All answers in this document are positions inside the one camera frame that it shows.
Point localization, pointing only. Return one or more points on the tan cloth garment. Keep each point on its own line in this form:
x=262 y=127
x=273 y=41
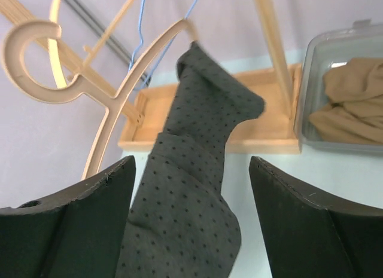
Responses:
x=354 y=111

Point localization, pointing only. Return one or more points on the light wooden hanger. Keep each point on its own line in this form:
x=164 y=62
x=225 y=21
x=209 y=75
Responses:
x=53 y=44

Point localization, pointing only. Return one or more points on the clear plastic bin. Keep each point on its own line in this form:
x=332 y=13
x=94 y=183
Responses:
x=326 y=51

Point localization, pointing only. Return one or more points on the blue wire hanger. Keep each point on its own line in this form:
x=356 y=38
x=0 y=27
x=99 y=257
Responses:
x=146 y=80

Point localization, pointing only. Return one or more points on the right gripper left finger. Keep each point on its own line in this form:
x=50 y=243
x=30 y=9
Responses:
x=75 y=232

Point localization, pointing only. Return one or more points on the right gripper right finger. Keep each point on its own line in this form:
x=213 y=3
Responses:
x=309 y=232

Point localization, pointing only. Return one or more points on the dark grey dotted skirt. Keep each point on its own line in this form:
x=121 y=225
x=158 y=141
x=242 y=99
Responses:
x=179 y=224

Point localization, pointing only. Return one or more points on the wooden clothes rack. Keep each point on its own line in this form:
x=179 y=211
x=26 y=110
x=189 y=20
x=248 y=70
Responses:
x=273 y=132

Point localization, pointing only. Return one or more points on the left aluminium frame post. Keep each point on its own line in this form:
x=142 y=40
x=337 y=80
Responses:
x=97 y=28

